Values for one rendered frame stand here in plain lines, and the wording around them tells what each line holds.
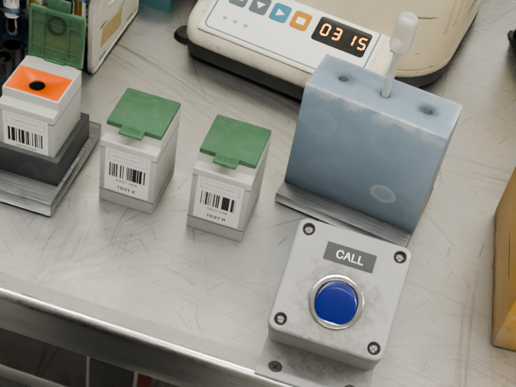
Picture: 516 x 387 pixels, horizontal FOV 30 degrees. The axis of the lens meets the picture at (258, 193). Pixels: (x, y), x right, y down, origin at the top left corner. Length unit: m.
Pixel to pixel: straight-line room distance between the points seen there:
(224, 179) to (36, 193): 0.13
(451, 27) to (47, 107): 0.34
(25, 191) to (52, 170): 0.02
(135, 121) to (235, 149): 0.07
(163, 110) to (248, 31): 0.16
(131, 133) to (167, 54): 0.19
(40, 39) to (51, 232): 0.13
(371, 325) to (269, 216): 0.16
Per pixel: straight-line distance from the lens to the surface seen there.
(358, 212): 0.69
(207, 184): 0.64
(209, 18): 0.79
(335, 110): 0.65
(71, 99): 0.66
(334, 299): 0.55
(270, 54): 0.77
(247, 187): 0.63
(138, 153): 0.64
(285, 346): 0.61
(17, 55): 0.77
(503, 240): 0.69
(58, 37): 0.66
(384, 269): 0.57
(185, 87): 0.78
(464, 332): 0.66
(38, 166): 0.67
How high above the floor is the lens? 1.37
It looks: 44 degrees down
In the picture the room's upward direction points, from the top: 11 degrees clockwise
